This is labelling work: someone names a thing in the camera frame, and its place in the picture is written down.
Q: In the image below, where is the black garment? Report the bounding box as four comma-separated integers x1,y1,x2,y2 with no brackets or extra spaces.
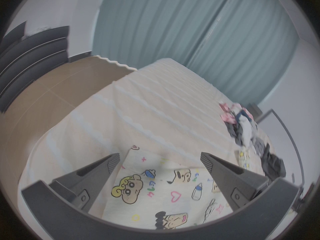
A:
261,144,287,178

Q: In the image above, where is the pile of clothes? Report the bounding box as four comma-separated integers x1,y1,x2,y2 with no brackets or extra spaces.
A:
219,103,259,148

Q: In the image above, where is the black padded sofa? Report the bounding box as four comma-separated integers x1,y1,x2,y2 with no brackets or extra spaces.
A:
0,21,70,113

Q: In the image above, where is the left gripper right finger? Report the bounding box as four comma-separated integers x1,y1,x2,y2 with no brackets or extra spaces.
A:
200,152,270,211

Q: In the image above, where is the grey bedside table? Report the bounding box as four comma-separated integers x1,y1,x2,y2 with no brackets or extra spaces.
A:
247,103,263,116

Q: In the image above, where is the bed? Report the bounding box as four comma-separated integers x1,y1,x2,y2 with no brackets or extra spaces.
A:
21,58,304,231

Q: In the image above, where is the white printed pyjama top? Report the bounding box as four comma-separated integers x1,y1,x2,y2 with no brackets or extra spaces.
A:
101,145,265,231

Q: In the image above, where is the grey garment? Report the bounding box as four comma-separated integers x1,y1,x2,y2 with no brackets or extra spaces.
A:
254,136,267,157

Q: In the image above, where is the blue-green curtain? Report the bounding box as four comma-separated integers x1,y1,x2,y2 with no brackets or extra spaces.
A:
186,0,300,107
91,0,240,67

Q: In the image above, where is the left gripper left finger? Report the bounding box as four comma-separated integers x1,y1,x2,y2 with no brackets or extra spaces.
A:
49,153,121,213

